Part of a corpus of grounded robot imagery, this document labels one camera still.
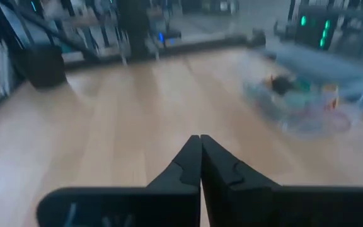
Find clear plastic bin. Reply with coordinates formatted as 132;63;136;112
243;47;363;139

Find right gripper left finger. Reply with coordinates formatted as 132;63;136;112
36;135;203;227

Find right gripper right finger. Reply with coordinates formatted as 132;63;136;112
200;134;363;227

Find black device green lights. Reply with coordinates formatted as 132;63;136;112
294;4;340;51

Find wide black rubber band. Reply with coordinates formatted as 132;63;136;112
269;75;296;95

